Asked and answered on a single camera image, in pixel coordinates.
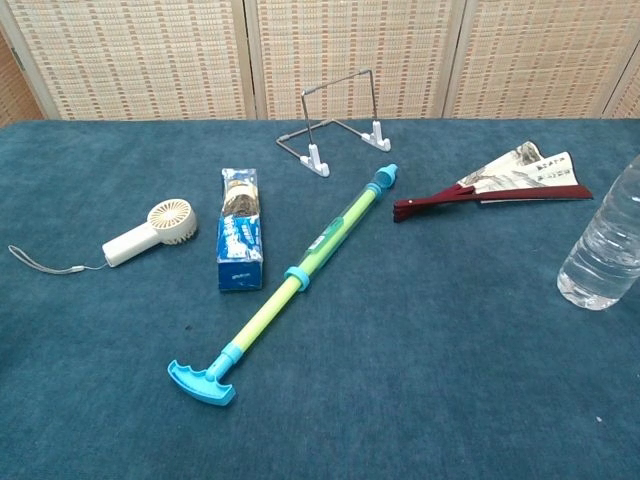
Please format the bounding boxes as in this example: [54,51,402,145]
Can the transparent plastic water bottle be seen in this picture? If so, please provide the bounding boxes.
[556,154,640,311]

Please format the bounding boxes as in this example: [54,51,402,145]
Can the teal long-handled stick tool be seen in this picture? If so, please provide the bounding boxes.
[167,163,400,407]

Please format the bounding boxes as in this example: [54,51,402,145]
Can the blue cookie box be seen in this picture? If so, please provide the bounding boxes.
[216,167,265,292]

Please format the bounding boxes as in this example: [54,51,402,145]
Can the blue carpet table cover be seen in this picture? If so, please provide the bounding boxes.
[0,118,640,480]

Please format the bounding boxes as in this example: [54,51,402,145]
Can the white handheld electric fan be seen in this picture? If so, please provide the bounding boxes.
[8,198,198,275]

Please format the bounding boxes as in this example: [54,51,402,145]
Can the paper folding fan, red ribs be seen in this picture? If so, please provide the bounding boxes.
[392,140,595,224]

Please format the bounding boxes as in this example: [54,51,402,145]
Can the woven bamboo folding screen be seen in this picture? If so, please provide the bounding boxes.
[0,27,46,129]
[602,44,640,120]
[0,0,640,121]

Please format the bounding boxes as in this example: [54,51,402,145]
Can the metal wire stand, white feet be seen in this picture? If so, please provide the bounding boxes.
[275,68,392,178]

